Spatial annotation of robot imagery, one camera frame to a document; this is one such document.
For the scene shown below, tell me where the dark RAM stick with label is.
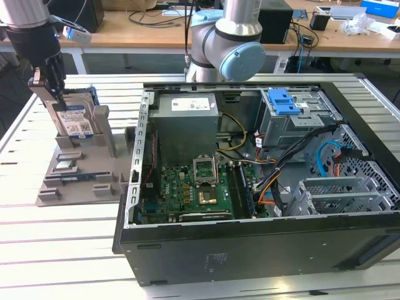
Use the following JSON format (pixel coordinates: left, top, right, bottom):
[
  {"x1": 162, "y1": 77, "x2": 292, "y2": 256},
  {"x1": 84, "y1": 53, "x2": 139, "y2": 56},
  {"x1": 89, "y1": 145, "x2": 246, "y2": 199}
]
[{"x1": 60, "y1": 174, "x2": 96, "y2": 183}]

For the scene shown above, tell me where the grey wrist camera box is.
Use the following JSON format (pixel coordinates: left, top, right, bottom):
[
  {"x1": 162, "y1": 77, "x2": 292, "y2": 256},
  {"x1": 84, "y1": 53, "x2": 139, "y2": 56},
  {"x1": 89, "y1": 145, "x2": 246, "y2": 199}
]
[{"x1": 49, "y1": 14, "x2": 94, "y2": 45}]

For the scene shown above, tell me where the black open PC case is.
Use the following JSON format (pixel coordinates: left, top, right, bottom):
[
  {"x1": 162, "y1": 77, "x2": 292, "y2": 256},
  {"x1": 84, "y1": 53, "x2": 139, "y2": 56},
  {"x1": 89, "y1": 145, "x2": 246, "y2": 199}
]
[{"x1": 111, "y1": 73, "x2": 400, "y2": 287}]

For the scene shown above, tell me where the blue RAM stick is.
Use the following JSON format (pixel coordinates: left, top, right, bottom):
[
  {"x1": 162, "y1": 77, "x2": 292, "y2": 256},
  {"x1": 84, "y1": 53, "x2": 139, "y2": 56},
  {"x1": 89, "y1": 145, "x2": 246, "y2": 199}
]
[{"x1": 239, "y1": 164, "x2": 258, "y2": 219}]

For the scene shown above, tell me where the grey drive cage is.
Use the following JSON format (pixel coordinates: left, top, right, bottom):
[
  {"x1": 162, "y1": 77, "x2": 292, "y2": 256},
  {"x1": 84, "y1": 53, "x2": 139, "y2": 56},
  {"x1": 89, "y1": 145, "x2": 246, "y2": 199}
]
[{"x1": 257, "y1": 88, "x2": 340, "y2": 149}]

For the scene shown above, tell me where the yellow and black wire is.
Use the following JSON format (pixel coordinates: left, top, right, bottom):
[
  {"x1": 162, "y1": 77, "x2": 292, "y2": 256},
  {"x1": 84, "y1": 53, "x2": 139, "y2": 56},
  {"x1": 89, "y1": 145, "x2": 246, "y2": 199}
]
[{"x1": 217, "y1": 112, "x2": 248, "y2": 154}]

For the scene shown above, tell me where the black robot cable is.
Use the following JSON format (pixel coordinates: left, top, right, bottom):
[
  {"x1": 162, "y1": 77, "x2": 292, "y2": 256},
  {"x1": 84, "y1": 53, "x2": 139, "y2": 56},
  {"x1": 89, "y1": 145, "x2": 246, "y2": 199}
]
[{"x1": 183, "y1": 0, "x2": 201, "y2": 74}]

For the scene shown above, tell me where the brown parts rack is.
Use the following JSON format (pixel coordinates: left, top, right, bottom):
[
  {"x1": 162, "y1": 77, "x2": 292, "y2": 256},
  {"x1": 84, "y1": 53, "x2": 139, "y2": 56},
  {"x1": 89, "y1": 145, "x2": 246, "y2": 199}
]
[{"x1": 36, "y1": 104, "x2": 138, "y2": 209}]

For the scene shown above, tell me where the white open box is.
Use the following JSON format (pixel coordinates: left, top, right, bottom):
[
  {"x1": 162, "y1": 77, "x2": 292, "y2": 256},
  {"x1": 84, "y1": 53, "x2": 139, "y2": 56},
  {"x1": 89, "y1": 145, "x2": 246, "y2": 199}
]
[{"x1": 367, "y1": 23, "x2": 400, "y2": 41}]

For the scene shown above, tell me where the black RAM slot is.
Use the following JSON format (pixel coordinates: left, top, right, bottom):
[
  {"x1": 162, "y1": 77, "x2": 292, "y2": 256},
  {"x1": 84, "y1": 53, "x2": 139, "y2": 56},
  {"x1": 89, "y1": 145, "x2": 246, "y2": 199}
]
[{"x1": 226, "y1": 167, "x2": 243, "y2": 219}]

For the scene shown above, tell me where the grey metal disk bay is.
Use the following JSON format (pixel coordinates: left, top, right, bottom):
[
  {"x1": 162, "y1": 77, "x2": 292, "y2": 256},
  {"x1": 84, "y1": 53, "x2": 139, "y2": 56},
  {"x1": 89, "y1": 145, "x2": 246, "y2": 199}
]
[{"x1": 286, "y1": 176, "x2": 400, "y2": 216}]

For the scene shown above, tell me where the black graphics card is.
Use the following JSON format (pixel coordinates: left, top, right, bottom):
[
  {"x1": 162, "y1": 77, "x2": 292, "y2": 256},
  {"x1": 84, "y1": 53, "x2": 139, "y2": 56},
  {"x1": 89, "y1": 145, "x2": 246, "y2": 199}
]
[{"x1": 178, "y1": 211, "x2": 233, "y2": 223}]

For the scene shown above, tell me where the light blue wire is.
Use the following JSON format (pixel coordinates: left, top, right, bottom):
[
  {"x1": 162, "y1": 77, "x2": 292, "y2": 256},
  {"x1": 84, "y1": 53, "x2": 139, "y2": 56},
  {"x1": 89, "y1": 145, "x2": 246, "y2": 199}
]
[{"x1": 316, "y1": 140, "x2": 341, "y2": 179}]

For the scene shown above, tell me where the blue cardboard box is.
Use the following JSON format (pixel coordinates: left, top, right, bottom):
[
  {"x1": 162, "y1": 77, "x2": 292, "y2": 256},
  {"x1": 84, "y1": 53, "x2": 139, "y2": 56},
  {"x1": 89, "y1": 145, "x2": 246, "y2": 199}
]
[{"x1": 360, "y1": 0, "x2": 400, "y2": 19}]

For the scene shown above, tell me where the black wire connector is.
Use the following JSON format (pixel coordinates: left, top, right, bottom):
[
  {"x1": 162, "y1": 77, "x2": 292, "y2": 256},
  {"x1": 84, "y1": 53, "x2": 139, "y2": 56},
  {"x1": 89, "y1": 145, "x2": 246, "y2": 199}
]
[{"x1": 340, "y1": 146, "x2": 370, "y2": 159}]

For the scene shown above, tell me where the clear crumpled plastic bag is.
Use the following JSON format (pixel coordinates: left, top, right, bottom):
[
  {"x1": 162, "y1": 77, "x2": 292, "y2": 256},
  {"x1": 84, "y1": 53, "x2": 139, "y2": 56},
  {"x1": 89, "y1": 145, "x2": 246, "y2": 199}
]
[{"x1": 339, "y1": 12, "x2": 378, "y2": 36}]

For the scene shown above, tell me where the hard disk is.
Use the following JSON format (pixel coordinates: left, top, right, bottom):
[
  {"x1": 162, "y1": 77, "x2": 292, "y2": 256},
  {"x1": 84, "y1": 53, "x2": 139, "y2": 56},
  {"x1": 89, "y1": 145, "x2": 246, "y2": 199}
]
[{"x1": 42, "y1": 86, "x2": 100, "y2": 141}]

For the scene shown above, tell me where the black cable bundle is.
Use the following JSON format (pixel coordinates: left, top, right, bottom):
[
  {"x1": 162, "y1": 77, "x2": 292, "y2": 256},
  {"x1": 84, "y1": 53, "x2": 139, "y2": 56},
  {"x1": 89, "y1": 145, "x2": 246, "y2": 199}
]
[{"x1": 256, "y1": 124, "x2": 341, "y2": 216}]

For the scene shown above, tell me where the blue plastic drive latch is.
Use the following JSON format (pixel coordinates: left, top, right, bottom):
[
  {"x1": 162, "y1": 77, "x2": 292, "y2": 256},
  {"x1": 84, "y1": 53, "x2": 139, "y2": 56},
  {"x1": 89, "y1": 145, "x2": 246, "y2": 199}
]
[{"x1": 268, "y1": 89, "x2": 301, "y2": 116}]

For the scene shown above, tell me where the orange wire by mesh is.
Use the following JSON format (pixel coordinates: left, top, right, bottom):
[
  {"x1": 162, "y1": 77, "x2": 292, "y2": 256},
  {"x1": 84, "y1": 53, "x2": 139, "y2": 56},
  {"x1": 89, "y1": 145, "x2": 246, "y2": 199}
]
[{"x1": 331, "y1": 154, "x2": 342, "y2": 179}]

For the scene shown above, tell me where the green motherboard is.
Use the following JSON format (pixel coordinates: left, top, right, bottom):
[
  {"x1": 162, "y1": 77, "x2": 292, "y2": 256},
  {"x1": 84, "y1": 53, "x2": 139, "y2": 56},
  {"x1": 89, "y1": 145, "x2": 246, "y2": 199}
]
[{"x1": 140, "y1": 162, "x2": 269, "y2": 224}]

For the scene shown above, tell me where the CPU socket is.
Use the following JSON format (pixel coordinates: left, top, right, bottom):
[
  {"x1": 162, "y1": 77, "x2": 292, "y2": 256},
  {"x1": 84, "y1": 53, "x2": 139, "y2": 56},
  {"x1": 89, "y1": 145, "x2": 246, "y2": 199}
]
[{"x1": 196, "y1": 184, "x2": 219, "y2": 206}]

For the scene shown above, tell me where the orange wire bundle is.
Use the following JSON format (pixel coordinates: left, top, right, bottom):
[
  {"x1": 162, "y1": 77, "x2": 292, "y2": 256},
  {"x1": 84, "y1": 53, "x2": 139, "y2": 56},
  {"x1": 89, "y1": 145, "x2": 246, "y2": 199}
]
[{"x1": 257, "y1": 174, "x2": 282, "y2": 206}]

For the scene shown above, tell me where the grey power supply unit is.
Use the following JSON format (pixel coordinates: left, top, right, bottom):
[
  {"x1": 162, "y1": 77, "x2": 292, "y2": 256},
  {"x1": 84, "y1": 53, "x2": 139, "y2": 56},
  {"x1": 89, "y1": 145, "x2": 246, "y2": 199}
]
[{"x1": 149, "y1": 92, "x2": 219, "y2": 165}]

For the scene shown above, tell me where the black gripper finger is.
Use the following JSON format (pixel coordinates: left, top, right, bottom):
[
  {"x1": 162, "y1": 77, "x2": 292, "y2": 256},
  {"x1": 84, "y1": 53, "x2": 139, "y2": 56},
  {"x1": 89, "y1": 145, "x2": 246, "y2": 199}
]
[
  {"x1": 27, "y1": 66, "x2": 62, "y2": 111},
  {"x1": 46, "y1": 55, "x2": 69, "y2": 111}
]

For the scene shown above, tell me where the large black box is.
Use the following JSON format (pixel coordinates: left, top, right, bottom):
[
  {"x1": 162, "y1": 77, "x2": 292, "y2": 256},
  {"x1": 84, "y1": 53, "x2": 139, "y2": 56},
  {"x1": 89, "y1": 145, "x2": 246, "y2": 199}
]
[{"x1": 46, "y1": 0, "x2": 104, "y2": 34}]

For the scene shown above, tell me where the grey flat tray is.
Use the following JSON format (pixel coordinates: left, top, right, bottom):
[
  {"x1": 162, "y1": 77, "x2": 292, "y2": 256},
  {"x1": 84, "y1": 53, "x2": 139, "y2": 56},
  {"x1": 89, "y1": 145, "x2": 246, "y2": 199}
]
[{"x1": 314, "y1": 5, "x2": 367, "y2": 21}]

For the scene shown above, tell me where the metal socket cover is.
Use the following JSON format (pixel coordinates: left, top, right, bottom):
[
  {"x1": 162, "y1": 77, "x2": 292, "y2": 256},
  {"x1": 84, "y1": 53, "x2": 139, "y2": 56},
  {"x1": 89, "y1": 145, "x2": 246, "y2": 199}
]
[{"x1": 192, "y1": 155, "x2": 219, "y2": 187}]

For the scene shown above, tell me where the wooden desk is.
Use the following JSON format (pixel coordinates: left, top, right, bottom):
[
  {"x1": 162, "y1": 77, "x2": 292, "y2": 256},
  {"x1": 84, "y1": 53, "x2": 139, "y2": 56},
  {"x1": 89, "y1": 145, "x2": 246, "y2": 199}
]
[{"x1": 0, "y1": 9, "x2": 400, "y2": 76}]

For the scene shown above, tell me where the black looped desk cable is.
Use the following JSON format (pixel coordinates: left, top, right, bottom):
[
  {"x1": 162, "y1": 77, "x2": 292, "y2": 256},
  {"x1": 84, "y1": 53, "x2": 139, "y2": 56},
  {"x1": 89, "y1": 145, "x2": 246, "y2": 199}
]
[{"x1": 127, "y1": 9, "x2": 194, "y2": 29}]

